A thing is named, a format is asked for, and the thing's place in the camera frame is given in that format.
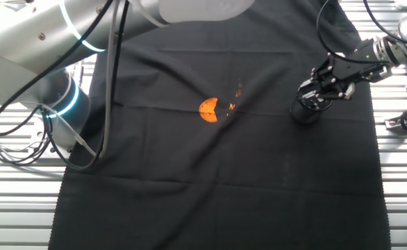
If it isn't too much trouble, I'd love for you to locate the black mesh pen holder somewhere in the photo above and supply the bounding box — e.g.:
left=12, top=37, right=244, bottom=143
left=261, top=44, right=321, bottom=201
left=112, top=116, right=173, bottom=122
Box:
left=289, top=93, right=333, bottom=125

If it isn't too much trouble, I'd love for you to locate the black table cloth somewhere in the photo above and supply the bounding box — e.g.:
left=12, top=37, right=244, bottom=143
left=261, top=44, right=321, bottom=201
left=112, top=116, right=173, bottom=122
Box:
left=48, top=0, right=392, bottom=250

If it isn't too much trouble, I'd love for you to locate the metal camera bracket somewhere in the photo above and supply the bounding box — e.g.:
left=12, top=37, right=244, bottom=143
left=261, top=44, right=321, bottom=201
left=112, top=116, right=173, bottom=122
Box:
left=385, top=116, right=407, bottom=132

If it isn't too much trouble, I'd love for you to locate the orange round patch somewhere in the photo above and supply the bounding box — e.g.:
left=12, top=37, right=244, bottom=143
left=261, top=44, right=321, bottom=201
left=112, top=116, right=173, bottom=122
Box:
left=199, top=97, right=219, bottom=124

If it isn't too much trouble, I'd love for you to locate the grey base hose with connector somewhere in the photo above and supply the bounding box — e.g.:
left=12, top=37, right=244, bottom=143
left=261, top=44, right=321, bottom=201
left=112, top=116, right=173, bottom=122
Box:
left=72, top=62, right=87, bottom=88

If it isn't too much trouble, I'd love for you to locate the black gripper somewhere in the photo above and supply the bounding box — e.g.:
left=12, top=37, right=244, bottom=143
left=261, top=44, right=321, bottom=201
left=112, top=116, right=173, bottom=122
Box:
left=296, top=37, right=394, bottom=107

